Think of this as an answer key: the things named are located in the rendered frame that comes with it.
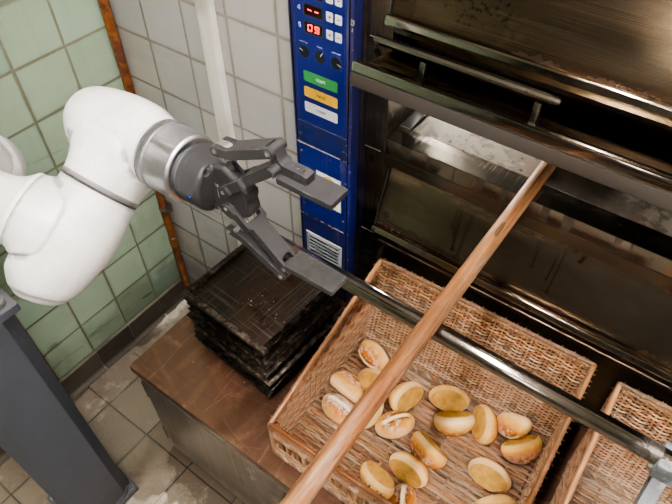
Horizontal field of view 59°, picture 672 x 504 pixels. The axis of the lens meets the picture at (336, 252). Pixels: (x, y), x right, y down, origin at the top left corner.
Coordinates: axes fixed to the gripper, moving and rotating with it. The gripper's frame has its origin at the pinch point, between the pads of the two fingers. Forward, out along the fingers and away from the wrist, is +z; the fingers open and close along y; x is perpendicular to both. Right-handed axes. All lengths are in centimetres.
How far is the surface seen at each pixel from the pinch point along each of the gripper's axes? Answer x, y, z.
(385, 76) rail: -40.7, 6.4, -18.5
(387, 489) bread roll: -11, 84, 7
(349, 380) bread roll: -28, 84, -15
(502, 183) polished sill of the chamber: -56, 31, 1
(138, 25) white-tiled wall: -56, 29, -104
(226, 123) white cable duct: -54, 46, -74
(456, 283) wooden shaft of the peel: -25.8, 28.1, 6.3
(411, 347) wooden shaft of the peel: -10.9, 28.3, 6.7
